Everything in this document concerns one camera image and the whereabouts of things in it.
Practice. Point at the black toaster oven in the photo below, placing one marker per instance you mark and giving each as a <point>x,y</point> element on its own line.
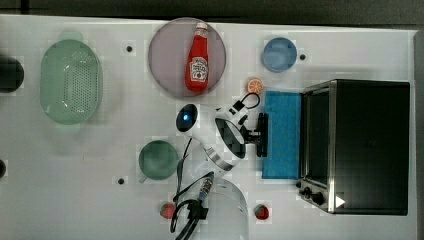
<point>345,143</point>

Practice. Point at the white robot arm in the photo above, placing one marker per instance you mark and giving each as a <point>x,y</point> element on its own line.
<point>208,205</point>

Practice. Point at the red strawberry toy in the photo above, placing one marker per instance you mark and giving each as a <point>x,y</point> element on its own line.
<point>261,212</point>
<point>167,210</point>

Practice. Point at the green colander basket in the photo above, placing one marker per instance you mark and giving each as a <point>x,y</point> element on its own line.
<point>71,81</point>

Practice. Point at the orange slice toy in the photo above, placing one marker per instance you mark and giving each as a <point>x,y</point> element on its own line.
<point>254,85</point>

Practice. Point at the grey round plate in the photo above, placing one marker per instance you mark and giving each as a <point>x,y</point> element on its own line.
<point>168,54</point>

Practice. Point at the red ketchup bottle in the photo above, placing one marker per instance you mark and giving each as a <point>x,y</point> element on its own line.
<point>197,66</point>

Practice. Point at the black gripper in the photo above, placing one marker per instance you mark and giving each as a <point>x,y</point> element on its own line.
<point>250,136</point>

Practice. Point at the green mug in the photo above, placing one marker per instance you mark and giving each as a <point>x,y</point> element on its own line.
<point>157,161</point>

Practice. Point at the black round object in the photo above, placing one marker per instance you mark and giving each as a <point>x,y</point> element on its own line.
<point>11,74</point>

